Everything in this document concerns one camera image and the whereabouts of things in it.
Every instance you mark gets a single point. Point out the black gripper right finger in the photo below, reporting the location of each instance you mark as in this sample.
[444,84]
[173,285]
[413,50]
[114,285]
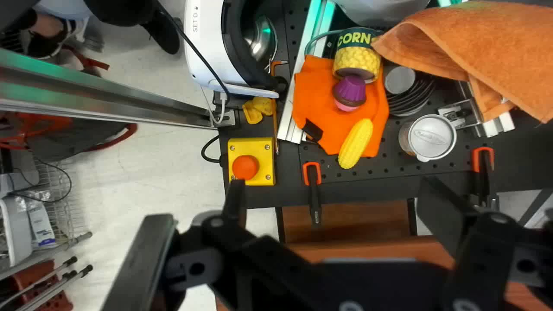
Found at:
[444,212]

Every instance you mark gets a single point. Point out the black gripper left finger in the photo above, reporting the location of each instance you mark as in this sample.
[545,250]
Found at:
[237,240]

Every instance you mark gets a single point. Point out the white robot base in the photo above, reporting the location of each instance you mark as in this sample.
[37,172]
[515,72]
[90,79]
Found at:
[237,43]

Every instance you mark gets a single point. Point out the orange black clamp right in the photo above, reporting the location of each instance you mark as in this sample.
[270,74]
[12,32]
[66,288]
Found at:
[484,177]

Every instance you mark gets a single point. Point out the orange black clamp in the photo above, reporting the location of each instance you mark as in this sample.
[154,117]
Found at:
[311,176]
[484,177]

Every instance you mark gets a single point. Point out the white lidded jar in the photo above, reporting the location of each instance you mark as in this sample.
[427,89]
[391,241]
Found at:
[427,138]

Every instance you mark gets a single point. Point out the yellow emergency stop box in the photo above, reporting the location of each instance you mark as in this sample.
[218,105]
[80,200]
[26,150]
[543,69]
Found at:
[251,158]

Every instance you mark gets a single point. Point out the orange black clamp left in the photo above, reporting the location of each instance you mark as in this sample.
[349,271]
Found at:
[311,176]

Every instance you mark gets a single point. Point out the yellow toy corn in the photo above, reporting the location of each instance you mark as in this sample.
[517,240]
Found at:
[358,143]

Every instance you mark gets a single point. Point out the grey disc stack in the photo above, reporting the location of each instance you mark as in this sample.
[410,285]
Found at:
[408,89]

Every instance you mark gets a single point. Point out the orange cloth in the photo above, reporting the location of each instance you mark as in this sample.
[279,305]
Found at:
[322,119]

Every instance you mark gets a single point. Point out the orange towel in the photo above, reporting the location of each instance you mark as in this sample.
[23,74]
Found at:
[501,48]

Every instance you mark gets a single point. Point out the corn can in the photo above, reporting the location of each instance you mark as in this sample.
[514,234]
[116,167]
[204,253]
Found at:
[355,55]

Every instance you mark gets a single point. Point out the aluminium rail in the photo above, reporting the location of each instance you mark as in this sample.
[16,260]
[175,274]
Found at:
[37,86]

